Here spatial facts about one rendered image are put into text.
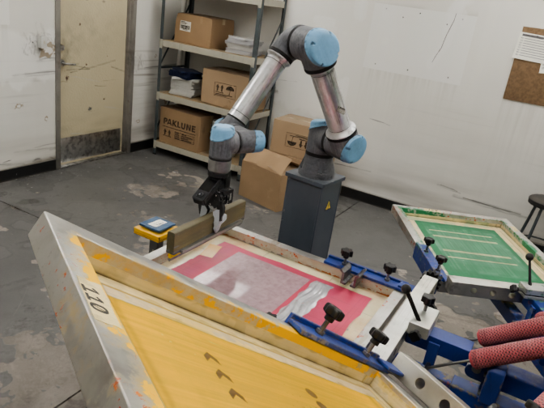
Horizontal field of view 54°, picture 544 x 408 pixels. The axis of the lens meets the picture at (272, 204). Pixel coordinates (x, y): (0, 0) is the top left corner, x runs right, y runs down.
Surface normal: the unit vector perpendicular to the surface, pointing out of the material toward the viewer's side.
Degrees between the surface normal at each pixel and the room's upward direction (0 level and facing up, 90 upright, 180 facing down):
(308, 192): 90
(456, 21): 90
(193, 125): 90
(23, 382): 0
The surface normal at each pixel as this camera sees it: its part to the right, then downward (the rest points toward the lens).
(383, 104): -0.49, 0.25
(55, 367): 0.14, -0.92
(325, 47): 0.52, 0.26
